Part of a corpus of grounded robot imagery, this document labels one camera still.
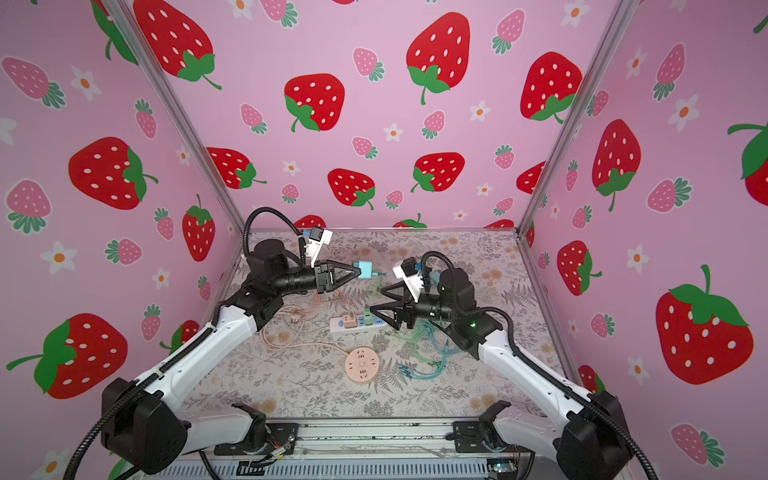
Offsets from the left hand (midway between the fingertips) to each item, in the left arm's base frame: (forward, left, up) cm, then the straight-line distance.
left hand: (358, 273), depth 67 cm
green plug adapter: (+3, 0, -25) cm, 25 cm away
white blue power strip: (+3, +10, -31) cm, 33 cm away
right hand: (-4, -4, -5) cm, 8 cm away
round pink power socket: (-10, +1, -30) cm, 32 cm away
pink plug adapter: (+2, +5, -26) cm, 26 cm away
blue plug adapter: (+1, -2, 0) cm, 2 cm away
